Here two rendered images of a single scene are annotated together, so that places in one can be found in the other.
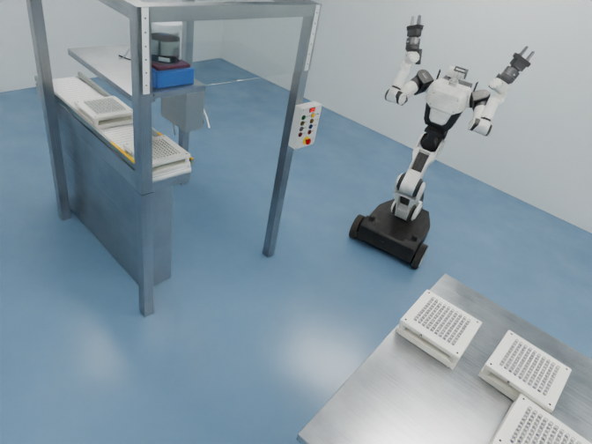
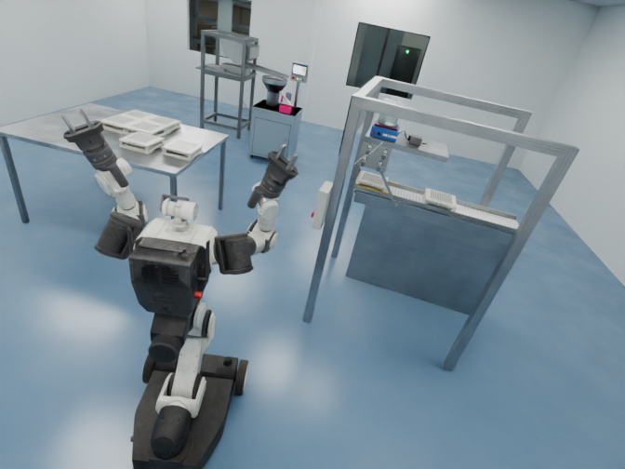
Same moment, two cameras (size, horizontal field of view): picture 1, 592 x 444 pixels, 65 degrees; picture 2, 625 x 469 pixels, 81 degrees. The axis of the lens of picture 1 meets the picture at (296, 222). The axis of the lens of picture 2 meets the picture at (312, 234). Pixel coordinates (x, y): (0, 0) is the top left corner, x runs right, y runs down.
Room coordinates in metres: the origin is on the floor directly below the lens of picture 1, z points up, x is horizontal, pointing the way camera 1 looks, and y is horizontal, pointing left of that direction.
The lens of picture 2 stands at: (4.37, -0.94, 2.06)
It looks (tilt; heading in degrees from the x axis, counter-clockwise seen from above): 31 degrees down; 151
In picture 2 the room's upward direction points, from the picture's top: 12 degrees clockwise
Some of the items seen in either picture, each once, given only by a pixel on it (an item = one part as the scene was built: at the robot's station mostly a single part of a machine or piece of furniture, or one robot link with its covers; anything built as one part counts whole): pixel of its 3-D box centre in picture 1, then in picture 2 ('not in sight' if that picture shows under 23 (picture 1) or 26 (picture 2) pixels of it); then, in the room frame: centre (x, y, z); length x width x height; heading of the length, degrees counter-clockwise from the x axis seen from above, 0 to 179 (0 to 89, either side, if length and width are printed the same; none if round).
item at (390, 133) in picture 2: not in sight; (385, 129); (2.08, 0.75, 1.38); 0.21 x 0.20 x 0.09; 142
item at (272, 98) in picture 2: not in sight; (277, 92); (-0.86, 0.89, 0.95); 0.49 x 0.36 x 0.38; 57
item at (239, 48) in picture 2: not in sight; (240, 90); (-1.65, 0.54, 0.75); 1.43 x 1.06 x 1.50; 57
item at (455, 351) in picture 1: (440, 321); (182, 146); (1.31, -0.63, 0.91); 0.25 x 0.24 x 0.02; 148
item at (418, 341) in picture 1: (437, 330); (182, 152); (1.31, -0.63, 0.86); 0.24 x 0.24 x 0.02; 58
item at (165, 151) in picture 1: (157, 150); (372, 180); (2.06, 0.78, 0.95); 0.25 x 0.24 x 0.02; 142
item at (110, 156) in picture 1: (107, 128); (433, 210); (2.40, 1.21, 0.83); 1.30 x 0.29 x 0.10; 52
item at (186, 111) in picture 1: (182, 103); (375, 154); (2.14, 0.68, 1.20); 0.22 x 0.11 x 0.20; 52
